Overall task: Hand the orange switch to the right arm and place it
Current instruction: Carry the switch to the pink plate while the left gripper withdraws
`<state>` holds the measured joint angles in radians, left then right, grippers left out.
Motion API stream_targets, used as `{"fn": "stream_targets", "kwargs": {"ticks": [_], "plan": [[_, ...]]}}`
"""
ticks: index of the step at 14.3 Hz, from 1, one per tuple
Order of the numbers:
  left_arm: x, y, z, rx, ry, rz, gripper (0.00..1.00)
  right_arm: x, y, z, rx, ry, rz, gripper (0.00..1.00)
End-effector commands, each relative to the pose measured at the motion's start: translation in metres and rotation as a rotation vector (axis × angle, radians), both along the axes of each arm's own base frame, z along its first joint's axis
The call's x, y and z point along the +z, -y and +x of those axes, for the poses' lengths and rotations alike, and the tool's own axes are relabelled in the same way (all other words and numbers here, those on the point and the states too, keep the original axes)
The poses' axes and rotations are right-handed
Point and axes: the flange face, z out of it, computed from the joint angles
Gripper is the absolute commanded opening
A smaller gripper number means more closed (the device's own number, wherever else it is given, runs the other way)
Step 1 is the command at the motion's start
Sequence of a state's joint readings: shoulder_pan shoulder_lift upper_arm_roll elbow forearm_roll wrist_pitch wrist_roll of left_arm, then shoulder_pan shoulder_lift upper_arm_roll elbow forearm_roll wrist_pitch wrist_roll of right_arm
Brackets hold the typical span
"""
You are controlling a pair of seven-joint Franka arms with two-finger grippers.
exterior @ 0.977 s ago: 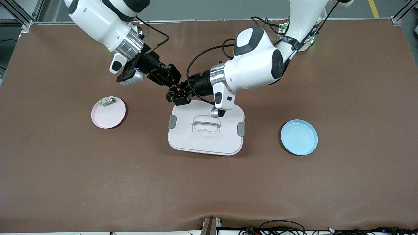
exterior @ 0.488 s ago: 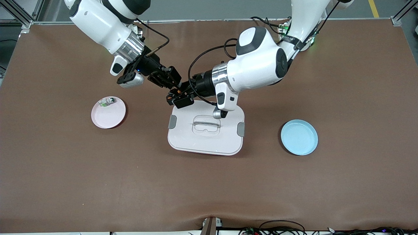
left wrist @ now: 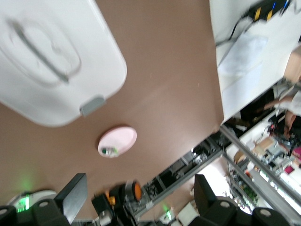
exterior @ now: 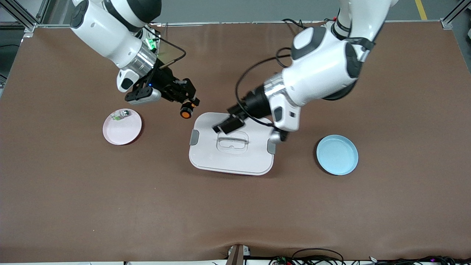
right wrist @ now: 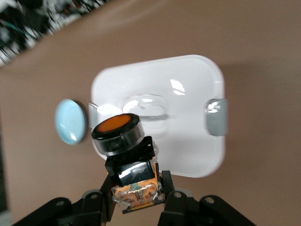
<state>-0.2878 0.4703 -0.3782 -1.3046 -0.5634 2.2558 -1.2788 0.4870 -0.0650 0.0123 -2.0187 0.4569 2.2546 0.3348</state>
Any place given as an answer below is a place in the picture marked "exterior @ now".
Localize black cable bundle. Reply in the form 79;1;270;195
269;248;471;265

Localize light blue round plate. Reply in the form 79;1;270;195
316;135;359;176

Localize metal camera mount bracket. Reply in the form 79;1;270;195
226;244;251;265

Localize orange push button switch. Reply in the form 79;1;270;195
180;102;197;119

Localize pink round plate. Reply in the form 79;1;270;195
103;109;142;145

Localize white lidded storage box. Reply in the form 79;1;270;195
189;112;276;176

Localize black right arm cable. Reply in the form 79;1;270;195
145;26;186;70

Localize aluminium frame strut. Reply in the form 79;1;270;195
440;0;471;30
0;0;50;33

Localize black left base cables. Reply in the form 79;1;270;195
281;18;308;31

